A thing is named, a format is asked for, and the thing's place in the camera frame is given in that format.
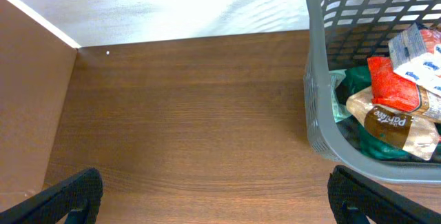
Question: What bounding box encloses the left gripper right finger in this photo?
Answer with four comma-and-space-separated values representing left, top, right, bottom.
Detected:
327, 165, 440, 224

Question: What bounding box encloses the Kleenex tissue multipack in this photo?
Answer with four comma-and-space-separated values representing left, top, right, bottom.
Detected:
388, 23, 440, 95

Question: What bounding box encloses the grey plastic basket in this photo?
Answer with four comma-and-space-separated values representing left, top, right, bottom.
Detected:
302, 0, 441, 184

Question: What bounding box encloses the orange long biscuit pack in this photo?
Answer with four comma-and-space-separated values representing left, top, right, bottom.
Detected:
367, 57, 440, 123

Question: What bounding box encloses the light blue snack packet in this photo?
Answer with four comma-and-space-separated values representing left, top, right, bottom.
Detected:
329, 68, 353, 124

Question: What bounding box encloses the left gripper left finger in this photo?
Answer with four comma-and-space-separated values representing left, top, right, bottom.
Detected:
1, 168, 103, 224

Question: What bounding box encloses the green Nescafe coffee bag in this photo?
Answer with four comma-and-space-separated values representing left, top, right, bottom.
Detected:
329, 66, 440, 163

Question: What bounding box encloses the beige Pantree cookie bag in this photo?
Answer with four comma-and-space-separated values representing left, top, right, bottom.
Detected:
346, 87, 440, 161

